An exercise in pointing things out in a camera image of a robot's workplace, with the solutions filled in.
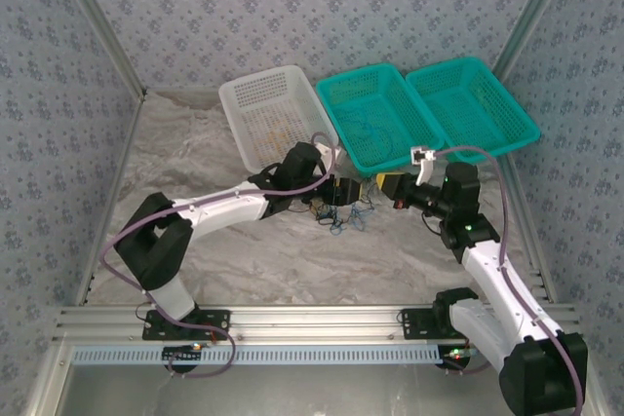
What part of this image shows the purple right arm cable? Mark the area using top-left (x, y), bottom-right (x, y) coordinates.
top-left (432, 145), bottom-right (585, 416)

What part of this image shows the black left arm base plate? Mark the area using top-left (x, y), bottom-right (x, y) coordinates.
top-left (141, 307), bottom-right (232, 342)

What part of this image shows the aluminium lower frame rail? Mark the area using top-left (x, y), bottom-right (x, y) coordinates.
top-left (21, 341), bottom-right (74, 416)

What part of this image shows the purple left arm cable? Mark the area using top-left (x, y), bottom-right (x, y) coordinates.
top-left (99, 131), bottom-right (342, 380)

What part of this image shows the pale slotted cable duct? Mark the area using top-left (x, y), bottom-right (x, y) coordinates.
top-left (71, 343), bottom-right (446, 366)

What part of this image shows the black bracket with circuit board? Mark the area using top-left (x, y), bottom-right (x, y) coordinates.
top-left (440, 343), bottom-right (482, 374)
top-left (162, 343), bottom-right (205, 374)

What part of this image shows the grey metal sheet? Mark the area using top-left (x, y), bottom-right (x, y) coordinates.
top-left (56, 364), bottom-right (508, 416)

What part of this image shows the aluminium frame post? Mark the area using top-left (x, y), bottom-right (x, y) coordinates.
top-left (48, 0), bottom-right (149, 98)
top-left (489, 0), bottom-right (585, 74)

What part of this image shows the teal plastic mesh basket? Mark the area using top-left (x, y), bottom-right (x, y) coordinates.
top-left (315, 62), bottom-right (446, 174)
top-left (404, 56), bottom-right (541, 169)

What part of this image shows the blue thin cable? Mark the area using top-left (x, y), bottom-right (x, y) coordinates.
top-left (340, 111), bottom-right (391, 154)
top-left (327, 201), bottom-right (376, 237)

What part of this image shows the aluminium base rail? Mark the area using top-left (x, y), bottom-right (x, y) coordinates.
top-left (53, 304), bottom-right (585, 343)

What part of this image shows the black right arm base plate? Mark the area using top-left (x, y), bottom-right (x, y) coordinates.
top-left (399, 307), bottom-right (491, 342)

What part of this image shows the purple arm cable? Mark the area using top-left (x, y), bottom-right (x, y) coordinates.
top-left (99, 131), bottom-right (342, 380)
top-left (432, 145), bottom-right (585, 416)

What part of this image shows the white plastic mesh basket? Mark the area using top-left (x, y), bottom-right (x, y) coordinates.
top-left (217, 64), bottom-right (341, 181)

